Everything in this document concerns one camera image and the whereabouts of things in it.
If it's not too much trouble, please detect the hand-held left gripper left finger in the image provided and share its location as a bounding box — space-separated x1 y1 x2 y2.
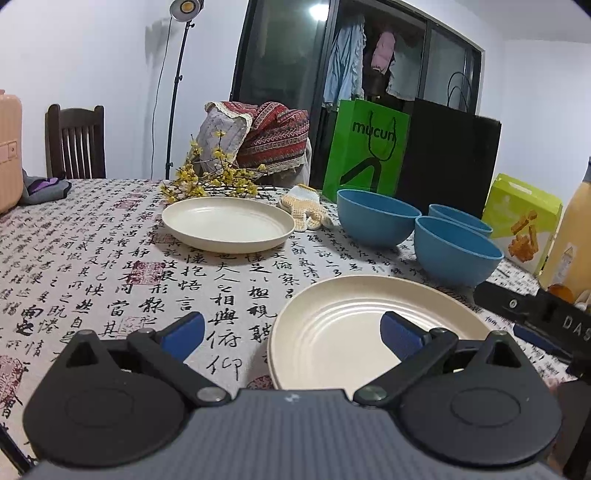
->
60 311 232 409

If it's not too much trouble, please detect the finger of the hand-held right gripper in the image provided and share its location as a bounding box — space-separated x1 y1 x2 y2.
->
475 281 552 324
512 322 575 361

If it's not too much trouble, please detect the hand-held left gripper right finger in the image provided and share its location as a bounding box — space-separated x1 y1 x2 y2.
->
353 311 527 409

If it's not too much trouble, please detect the blue bowl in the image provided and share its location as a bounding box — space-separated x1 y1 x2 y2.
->
336 188 423 247
414 215 505 287
428 203 494 238

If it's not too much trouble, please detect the yellow thermos bottle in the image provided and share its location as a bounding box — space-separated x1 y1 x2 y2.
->
538 157 591 289

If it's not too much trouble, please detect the calligraphy print tablecloth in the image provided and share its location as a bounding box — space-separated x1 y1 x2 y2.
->
0 178 591 467

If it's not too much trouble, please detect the green snack box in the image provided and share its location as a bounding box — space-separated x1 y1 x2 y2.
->
481 173 564 278

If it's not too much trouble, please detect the black paper bag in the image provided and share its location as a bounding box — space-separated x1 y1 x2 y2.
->
397 71 502 220

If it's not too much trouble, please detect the yellow flower branch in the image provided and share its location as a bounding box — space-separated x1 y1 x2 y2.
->
159 131 278 204

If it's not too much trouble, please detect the knitted work glove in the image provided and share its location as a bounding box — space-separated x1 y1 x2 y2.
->
277 184 334 232

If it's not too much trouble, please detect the green paper bag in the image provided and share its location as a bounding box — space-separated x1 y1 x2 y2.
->
322 98 411 204

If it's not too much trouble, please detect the grey fabric pouch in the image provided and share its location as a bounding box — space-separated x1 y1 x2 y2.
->
19 170 72 205

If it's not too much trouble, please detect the grey lace-trimmed cushion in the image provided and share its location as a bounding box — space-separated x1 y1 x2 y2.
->
191 102 254 174

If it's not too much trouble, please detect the red patterned blanket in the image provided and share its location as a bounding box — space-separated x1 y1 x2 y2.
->
235 102 310 174

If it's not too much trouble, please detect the dark wooden chair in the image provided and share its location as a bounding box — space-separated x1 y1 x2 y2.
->
45 104 107 181

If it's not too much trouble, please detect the hanging white garment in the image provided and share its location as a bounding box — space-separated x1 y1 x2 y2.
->
385 41 423 100

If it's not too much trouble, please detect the pink hard case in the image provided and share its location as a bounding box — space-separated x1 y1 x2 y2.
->
0 90 23 215

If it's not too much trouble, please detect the hanging light blue shirt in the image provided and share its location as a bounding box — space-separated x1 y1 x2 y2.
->
322 16 366 109

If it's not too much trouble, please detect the hanging pink garment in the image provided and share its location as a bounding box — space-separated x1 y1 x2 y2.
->
372 30 397 75

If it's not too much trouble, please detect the dark sliding glass door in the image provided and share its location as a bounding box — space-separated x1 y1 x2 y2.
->
229 0 483 190

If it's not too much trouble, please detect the studio lamp on stand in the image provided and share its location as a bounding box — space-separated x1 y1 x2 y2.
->
152 0 206 181

